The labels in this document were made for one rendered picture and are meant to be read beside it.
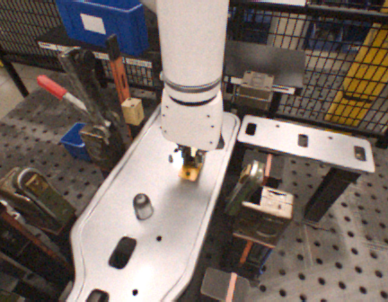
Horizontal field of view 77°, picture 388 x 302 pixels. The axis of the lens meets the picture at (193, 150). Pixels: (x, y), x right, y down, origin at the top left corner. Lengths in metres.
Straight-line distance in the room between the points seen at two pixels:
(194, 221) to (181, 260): 0.07
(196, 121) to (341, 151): 0.36
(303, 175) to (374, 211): 0.23
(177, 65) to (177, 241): 0.28
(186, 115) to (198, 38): 0.13
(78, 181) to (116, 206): 0.48
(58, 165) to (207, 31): 0.84
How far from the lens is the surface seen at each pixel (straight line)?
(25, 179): 0.45
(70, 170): 0.99
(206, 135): 0.40
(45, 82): 0.56
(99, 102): 0.52
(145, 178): 0.51
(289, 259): 0.79
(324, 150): 0.62
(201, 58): 0.31
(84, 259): 0.46
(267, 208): 0.43
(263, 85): 0.65
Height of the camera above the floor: 1.40
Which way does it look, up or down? 48 degrees down
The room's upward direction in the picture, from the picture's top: straight up
